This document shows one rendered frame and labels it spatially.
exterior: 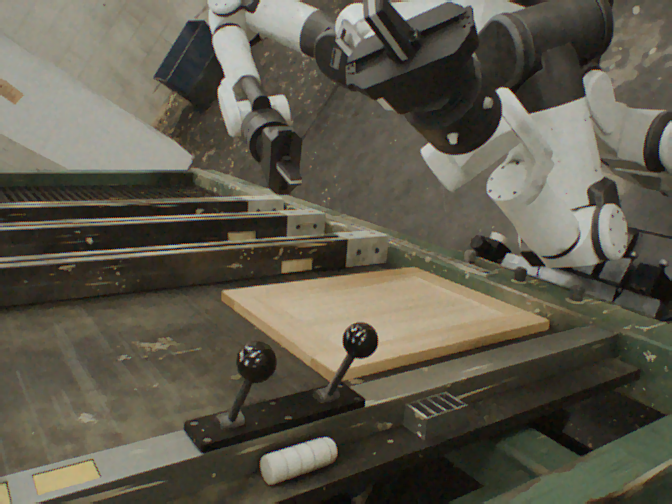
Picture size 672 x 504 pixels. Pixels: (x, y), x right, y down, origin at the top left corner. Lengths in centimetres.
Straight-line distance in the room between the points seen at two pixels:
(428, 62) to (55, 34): 568
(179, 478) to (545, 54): 67
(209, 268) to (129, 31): 512
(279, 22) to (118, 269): 57
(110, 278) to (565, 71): 83
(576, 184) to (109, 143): 427
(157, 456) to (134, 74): 576
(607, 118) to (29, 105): 407
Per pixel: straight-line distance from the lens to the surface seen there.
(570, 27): 88
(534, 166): 73
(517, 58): 83
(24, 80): 473
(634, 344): 108
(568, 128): 86
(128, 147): 490
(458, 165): 69
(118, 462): 61
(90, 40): 616
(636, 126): 150
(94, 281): 114
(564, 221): 81
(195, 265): 119
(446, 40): 54
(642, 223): 204
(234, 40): 128
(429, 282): 127
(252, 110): 112
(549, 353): 94
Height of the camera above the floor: 187
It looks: 38 degrees down
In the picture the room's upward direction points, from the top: 58 degrees counter-clockwise
